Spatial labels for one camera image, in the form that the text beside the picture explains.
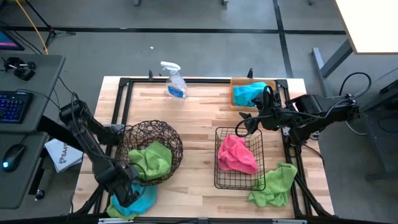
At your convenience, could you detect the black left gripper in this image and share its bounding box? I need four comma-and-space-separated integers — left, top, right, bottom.
108, 169, 140, 208

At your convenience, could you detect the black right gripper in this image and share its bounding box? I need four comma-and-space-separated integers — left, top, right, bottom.
239, 107, 295, 135

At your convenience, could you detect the teal microfiber towel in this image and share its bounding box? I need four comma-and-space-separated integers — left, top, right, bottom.
111, 183, 159, 217
232, 82, 269, 108

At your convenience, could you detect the green microfiber towel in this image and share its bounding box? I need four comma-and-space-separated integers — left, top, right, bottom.
248, 161, 299, 208
127, 140, 173, 182
106, 203, 141, 220

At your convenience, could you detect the pink microfiber towel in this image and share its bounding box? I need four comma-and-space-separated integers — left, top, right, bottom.
217, 134, 259, 175

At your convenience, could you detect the wooden tray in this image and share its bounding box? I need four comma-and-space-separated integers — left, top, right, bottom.
229, 77, 277, 112

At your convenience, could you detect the dark woven wicker basket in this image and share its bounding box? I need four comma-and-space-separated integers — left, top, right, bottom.
115, 119, 184, 187

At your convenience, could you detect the white printed paper bag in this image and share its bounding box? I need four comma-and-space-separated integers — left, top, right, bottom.
44, 138, 84, 174

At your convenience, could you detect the clear spray bottle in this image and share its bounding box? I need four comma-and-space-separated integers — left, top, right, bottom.
160, 60, 188, 99

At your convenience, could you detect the black desk support bar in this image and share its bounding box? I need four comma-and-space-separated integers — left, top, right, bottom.
37, 115, 82, 151

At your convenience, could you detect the black computer mouse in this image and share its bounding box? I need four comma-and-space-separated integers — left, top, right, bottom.
1, 144, 26, 173

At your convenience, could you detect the black cart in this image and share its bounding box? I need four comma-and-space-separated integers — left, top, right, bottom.
363, 79, 398, 181

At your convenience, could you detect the backlit black keyboard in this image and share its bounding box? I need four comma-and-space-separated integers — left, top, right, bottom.
0, 90, 34, 124

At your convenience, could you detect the grey computer desk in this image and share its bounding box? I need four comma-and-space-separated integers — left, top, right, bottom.
0, 54, 67, 210

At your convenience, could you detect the white table with grey leg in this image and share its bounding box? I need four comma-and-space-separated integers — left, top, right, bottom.
312, 0, 398, 78

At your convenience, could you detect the black tripod stand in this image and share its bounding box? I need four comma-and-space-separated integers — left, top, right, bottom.
23, 0, 76, 47

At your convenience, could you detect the computer monitor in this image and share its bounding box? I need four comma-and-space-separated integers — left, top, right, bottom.
0, 28, 25, 52

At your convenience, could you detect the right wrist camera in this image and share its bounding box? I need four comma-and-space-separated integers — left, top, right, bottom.
251, 85, 282, 110

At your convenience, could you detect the silver bracket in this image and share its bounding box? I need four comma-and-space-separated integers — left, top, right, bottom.
98, 217, 134, 224
272, 219, 308, 224

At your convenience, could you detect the black wire basket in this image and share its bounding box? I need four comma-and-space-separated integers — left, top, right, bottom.
213, 126, 267, 192

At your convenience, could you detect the black metal table frame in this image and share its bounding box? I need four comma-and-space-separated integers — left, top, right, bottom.
71, 68, 333, 218

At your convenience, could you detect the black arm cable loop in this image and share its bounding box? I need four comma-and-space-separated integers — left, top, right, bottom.
338, 72, 373, 98

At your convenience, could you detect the black clamp mount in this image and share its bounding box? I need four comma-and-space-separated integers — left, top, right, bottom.
2, 57, 37, 82

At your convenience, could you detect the yellow cable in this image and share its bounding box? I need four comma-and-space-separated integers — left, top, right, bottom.
14, 0, 49, 55

